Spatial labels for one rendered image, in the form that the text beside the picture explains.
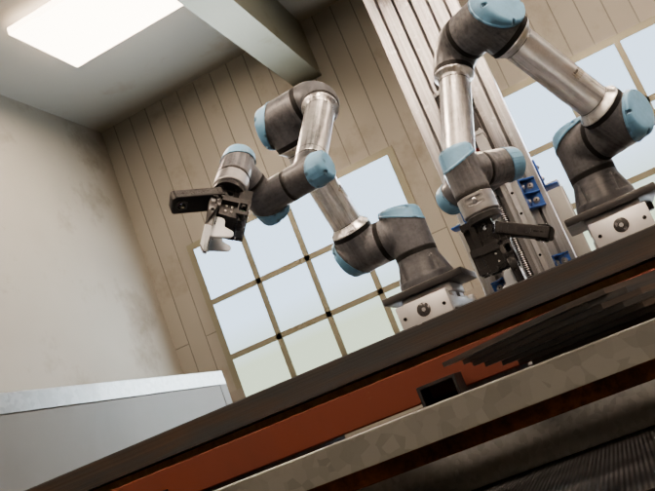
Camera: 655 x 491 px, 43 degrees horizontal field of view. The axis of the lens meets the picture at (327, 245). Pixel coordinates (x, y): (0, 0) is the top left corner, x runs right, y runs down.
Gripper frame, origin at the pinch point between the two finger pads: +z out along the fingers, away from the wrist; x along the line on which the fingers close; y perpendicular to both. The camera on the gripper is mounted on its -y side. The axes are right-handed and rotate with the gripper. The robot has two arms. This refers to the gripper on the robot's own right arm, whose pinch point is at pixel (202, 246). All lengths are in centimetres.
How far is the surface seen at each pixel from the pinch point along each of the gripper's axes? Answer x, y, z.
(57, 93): 184, -139, -350
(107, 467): 0, -4, 54
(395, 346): -30, 31, 49
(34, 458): 30.1, -21.2, 33.1
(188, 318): 306, -28, -295
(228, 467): -9, 13, 56
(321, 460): -42, 21, 79
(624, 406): 12, 91, 7
